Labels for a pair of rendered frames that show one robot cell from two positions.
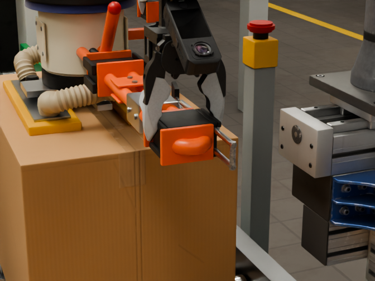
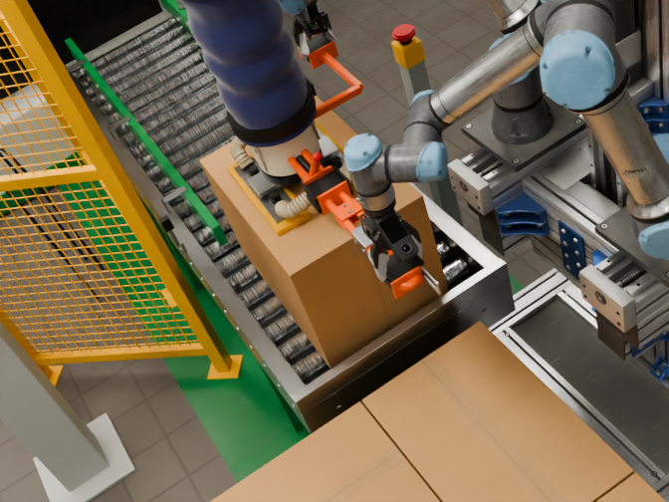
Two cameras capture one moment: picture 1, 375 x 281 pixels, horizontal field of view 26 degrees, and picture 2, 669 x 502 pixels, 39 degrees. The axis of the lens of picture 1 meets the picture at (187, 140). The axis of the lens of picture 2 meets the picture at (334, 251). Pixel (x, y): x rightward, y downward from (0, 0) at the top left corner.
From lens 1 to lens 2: 1.18 m
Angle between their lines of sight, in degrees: 25
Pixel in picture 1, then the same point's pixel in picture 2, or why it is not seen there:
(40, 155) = (297, 259)
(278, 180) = (435, 34)
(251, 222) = not seen: hidden behind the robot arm
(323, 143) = (484, 194)
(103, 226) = (349, 282)
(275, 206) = (440, 71)
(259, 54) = (408, 58)
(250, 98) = (410, 89)
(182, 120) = (400, 267)
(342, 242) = (512, 239)
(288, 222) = not seen: hidden behind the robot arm
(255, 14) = not seen: outside the picture
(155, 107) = (382, 268)
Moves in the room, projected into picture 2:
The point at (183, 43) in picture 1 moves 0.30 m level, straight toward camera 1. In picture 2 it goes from (394, 247) to (426, 362)
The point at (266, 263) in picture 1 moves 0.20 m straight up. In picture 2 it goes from (459, 235) to (447, 185)
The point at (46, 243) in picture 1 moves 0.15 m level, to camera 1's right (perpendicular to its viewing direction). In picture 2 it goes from (318, 307) to (373, 291)
